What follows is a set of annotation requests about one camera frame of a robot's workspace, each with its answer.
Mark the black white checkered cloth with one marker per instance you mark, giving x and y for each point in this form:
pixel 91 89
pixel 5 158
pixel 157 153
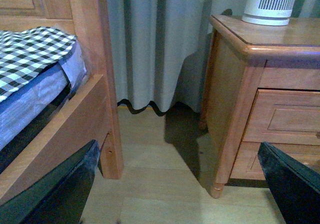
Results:
pixel 24 55

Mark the wooden bed frame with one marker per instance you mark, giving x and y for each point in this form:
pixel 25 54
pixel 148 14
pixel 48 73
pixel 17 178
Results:
pixel 91 114

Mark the grey curtain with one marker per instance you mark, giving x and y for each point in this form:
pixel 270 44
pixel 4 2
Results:
pixel 160 49

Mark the wooden drawer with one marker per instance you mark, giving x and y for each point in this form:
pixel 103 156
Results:
pixel 286 117
pixel 247 165

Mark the wooden nightstand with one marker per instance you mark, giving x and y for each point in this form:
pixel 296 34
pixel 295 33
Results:
pixel 246 57

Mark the white cylindrical air purifier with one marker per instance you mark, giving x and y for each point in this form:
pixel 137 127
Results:
pixel 268 12

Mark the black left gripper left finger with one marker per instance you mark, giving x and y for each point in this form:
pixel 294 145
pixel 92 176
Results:
pixel 59 196

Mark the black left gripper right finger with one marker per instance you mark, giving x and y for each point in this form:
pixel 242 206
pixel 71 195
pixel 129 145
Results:
pixel 294 186

